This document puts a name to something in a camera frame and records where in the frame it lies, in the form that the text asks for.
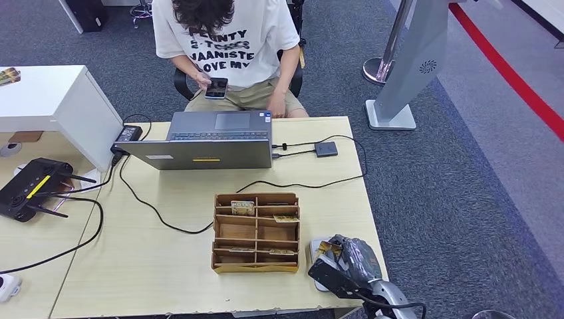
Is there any person's left hand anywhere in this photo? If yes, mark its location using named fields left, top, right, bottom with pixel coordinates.
left=267, top=90, right=288, bottom=119

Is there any person's right hand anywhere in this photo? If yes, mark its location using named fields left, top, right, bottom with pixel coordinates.
left=193, top=71, right=215, bottom=92

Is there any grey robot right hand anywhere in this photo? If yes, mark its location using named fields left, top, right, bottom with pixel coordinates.
left=328, top=234, right=383, bottom=287

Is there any dark smartphone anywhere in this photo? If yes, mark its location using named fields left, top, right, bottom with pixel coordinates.
left=204, top=77, right=229, bottom=100

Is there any yellowish ID card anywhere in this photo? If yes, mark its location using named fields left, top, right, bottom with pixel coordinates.
left=317, top=241, right=344, bottom=261

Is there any white card reader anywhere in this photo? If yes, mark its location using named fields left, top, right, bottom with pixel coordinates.
left=308, top=237, right=349, bottom=294

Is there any person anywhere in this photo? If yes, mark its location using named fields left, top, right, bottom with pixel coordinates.
left=152, top=0, right=309, bottom=119

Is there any wooden card organizer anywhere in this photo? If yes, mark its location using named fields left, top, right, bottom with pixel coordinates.
left=211, top=192, right=301, bottom=274

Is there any patterned card stack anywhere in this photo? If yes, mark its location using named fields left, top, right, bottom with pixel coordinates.
left=0, top=67, right=21, bottom=87

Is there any small black usb hub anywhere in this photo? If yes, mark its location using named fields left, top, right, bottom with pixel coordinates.
left=314, top=141, right=339, bottom=158

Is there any grey laptop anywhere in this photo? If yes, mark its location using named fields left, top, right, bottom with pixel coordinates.
left=115, top=110, right=274, bottom=171

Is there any black laptop power adapter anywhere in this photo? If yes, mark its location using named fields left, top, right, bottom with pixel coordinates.
left=115, top=125, right=144, bottom=143

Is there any chrome stool base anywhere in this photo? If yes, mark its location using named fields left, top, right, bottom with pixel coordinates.
left=129, top=0, right=153, bottom=30

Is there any black cabinet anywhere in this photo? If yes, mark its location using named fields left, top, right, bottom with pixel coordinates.
left=66, top=0, right=110, bottom=34

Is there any grey kiosk stand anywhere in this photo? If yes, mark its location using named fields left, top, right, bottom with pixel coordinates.
left=364, top=0, right=451, bottom=132

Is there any white panel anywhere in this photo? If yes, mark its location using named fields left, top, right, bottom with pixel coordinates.
left=58, top=0, right=84, bottom=35

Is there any brown coaster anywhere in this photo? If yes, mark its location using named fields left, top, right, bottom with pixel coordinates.
left=9, top=130, right=44, bottom=144

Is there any black router with antennas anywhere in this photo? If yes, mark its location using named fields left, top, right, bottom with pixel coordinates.
left=0, top=158, right=98, bottom=223

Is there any white power strip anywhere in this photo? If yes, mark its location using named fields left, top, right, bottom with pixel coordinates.
left=0, top=272, right=23, bottom=303

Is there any black adapter mains cable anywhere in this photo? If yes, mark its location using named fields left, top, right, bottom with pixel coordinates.
left=122, top=114, right=154, bottom=143

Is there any chrome stanchion post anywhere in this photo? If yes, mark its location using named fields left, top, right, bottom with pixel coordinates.
left=362, top=0, right=416, bottom=86

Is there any black laptop charger cable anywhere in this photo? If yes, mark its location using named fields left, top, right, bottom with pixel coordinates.
left=110, top=134, right=367, bottom=235

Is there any thin pink wire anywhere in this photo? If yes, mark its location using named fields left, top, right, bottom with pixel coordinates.
left=52, top=179, right=76, bottom=213

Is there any long black router cable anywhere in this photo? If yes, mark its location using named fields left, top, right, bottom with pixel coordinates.
left=0, top=195, right=105, bottom=274

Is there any grey round cable grommet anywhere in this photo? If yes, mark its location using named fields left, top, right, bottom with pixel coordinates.
left=0, top=142, right=23, bottom=158

